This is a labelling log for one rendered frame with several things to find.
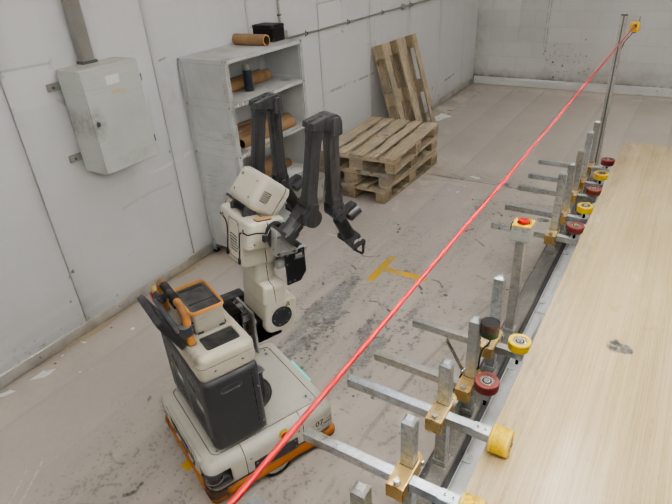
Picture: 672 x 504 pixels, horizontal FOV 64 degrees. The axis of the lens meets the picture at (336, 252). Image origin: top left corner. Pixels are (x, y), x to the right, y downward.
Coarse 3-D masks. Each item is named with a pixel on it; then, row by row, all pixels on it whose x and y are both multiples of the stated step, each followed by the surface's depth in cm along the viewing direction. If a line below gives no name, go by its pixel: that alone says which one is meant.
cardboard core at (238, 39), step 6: (234, 36) 401; (240, 36) 398; (246, 36) 395; (252, 36) 392; (258, 36) 390; (264, 36) 388; (234, 42) 403; (240, 42) 400; (246, 42) 397; (252, 42) 394; (258, 42) 391; (264, 42) 395
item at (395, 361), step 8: (376, 352) 197; (384, 352) 197; (376, 360) 198; (384, 360) 195; (392, 360) 193; (400, 360) 193; (408, 360) 193; (400, 368) 193; (408, 368) 191; (416, 368) 189; (424, 368) 188; (432, 368) 188; (424, 376) 188; (432, 376) 186; (456, 384) 182; (472, 392) 179; (488, 400) 177
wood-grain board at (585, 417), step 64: (640, 192) 293; (576, 256) 240; (640, 256) 237; (576, 320) 201; (640, 320) 199; (576, 384) 172; (640, 384) 171; (512, 448) 152; (576, 448) 151; (640, 448) 150
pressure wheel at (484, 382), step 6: (486, 372) 179; (480, 378) 177; (486, 378) 176; (492, 378) 176; (474, 384) 177; (480, 384) 174; (486, 384) 174; (492, 384) 174; (498, 384) 174; (480, 390) 174; (486, 390) 173; (492, 390) 173; (498, 390) 175
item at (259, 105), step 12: (264, 96) 231; (276, 96) 230; (252, 108) 230; (264, 108) 229; (252, 120) 232; (264, 120) 233; (252, 132) 234; (264, 132) 235; (252, 144) 237; (264, 144) 237; (252, 156) 239; (264, 156) 240; (264, 168) 242
